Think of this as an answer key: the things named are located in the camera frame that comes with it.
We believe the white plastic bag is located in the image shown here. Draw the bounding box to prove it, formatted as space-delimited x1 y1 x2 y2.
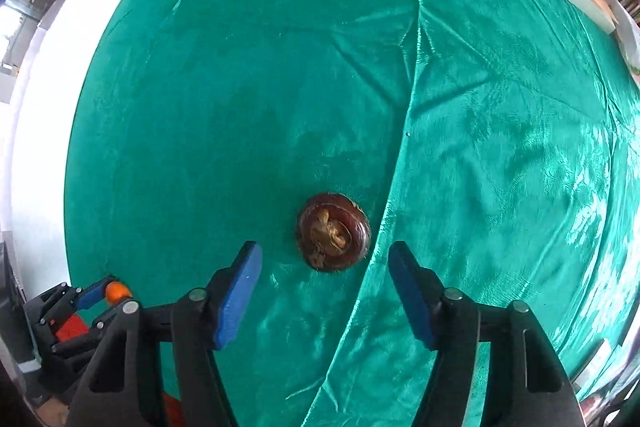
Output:
607 0 640 78

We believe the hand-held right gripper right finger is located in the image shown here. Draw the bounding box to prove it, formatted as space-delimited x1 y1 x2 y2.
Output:
387 240 583 427

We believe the dark brown mangosteen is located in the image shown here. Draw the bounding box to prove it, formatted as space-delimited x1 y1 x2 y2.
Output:
295 193 372 273

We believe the orange object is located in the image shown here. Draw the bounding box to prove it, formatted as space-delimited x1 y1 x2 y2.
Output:
162 394 183 427

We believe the orange tangerine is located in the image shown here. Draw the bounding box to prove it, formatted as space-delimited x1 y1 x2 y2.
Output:
105 281 133 305

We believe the green satin tablecloth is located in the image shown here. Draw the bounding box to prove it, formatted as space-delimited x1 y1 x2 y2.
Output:
64 0 640 427

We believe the white flat object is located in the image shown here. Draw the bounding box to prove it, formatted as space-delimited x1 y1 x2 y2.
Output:
570 337 626 388

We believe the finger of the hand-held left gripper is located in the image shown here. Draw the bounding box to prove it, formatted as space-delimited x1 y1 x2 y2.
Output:
47 276 117 325
52 302 127 356

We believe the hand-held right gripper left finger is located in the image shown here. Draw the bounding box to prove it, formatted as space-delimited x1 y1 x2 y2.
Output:
65 240 263 427

